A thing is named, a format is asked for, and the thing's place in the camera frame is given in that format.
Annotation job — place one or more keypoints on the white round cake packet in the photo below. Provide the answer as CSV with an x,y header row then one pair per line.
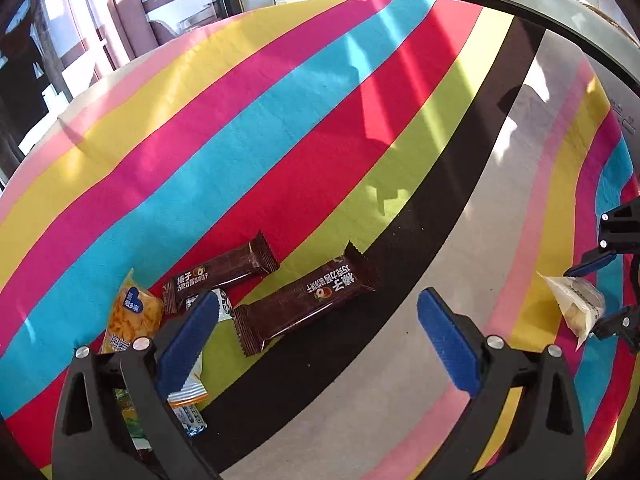
x,y
575,305

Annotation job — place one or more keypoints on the striped colourful tablecloth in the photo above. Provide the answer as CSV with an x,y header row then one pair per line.
x,y
310,160

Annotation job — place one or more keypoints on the white grey snack packet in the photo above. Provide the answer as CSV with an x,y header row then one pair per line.
x,y
223,305

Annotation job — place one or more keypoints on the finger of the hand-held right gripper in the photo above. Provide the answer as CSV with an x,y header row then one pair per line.
x,y
592,264
620,322

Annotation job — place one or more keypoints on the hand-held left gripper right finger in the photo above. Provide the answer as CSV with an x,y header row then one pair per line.
x,y
445,340

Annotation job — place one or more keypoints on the glass window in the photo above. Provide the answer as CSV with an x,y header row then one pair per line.
x,y
75,25

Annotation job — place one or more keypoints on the brown chocolate bar packet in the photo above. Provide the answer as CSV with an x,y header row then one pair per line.
x,y
220,270
305,300

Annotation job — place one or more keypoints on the blue white snack packet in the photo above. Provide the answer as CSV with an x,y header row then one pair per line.
x,y
192,420

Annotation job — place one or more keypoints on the green snack packet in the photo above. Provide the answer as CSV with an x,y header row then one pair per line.
x,y
131,420

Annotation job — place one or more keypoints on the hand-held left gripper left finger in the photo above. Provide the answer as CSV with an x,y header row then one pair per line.
x,y
192,335

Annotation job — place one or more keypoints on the orange snack packet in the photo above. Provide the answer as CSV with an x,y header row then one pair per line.
x,y
132,315

